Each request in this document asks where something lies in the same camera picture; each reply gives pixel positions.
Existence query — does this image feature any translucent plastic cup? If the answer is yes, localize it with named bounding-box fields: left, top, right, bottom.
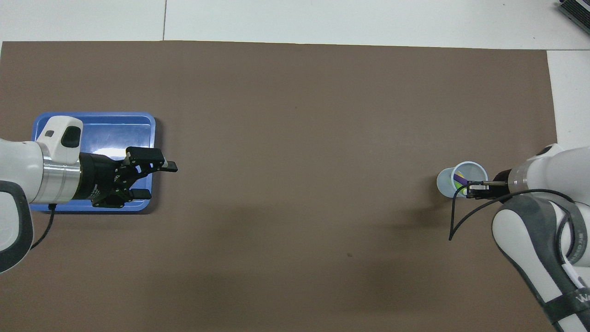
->
left=437, top=161, right=488, bottom=199

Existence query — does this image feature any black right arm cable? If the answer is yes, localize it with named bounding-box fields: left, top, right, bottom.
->
left=448, top=184, right=577, bottom=241

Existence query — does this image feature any brown table mat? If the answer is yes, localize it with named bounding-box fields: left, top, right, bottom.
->
left=0, top=41, right=580, bottom=332

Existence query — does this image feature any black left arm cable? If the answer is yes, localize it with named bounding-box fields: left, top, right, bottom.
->
left=30, top=203, right=57, bottom=252

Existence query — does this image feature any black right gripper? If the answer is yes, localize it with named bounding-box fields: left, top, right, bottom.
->
left=467, top=169, right=513, bottom=199

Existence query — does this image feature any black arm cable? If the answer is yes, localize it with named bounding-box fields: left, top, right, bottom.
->
left=448, top=184, right=577, bottom=241
left=30, top=203, right=57, bottom=252

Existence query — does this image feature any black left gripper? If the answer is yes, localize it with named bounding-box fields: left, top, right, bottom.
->
left=79, top=147, right=178, bottom=208

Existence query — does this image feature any blue plastic tray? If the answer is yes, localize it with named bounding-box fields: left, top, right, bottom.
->
left=29, top=112, right=156, bottom=213

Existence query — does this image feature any grey ribbed device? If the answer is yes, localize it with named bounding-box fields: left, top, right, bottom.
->
left=558, top=0, right=590, bottom=27

